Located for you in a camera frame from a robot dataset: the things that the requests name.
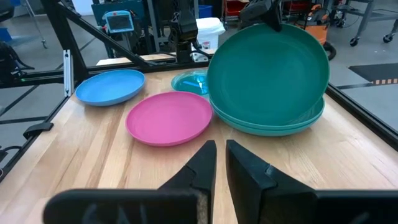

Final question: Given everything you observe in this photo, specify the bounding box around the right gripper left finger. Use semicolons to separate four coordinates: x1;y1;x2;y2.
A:
158;139;218;224

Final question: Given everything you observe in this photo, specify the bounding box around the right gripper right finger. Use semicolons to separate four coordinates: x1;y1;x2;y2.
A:
225;139;317;224

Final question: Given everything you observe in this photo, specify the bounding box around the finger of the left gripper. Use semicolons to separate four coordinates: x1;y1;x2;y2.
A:
269;5;284;33

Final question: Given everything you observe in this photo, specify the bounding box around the large teal plastic plate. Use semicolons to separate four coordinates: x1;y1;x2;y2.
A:
209;95;326;131
214;107;325;138

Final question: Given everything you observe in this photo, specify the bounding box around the large dark green plate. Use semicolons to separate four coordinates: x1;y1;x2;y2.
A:
206;22;331;127

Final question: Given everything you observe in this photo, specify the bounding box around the magenta plastic plate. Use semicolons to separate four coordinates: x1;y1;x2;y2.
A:
125;90;214;147

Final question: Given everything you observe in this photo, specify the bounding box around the small teal translucent plate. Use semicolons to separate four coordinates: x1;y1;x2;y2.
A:
170;68;210;96

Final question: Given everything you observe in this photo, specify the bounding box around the blue plastic plate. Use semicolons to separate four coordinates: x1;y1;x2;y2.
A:
75;68;147;108

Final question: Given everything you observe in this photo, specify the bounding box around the red storage bin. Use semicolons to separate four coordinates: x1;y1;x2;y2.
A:
223;0;248;17

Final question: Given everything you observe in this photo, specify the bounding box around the orange shop vacuum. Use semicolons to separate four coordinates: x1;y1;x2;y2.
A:
294;3;330;45

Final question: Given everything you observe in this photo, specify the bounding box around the blue storage bin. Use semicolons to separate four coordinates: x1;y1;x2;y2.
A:
198;4;214;19

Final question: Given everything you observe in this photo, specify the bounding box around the white lidded bin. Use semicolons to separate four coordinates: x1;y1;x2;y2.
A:
192;17;227;63

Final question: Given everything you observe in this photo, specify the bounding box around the metal cart with casters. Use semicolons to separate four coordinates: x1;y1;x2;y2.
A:
340;0;398;48

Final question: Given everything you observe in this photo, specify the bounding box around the black hazard-striped floor mat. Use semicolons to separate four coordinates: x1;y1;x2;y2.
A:
348;63;398;86

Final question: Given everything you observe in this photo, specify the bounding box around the wooden background table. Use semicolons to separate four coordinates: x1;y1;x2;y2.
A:
96;50;216;67

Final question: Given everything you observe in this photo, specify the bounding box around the blue-cased tablet screen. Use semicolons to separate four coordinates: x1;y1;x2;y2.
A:
102;9;136;35

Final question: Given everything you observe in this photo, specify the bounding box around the black vacuum hose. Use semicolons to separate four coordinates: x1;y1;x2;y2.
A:
322;40;338;62

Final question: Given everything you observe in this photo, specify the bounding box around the silver aluminium bracket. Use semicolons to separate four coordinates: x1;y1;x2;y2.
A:
62;49;73;98

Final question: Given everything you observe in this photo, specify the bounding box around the black aluminium table frame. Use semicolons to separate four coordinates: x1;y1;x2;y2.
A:
0;0;398;184

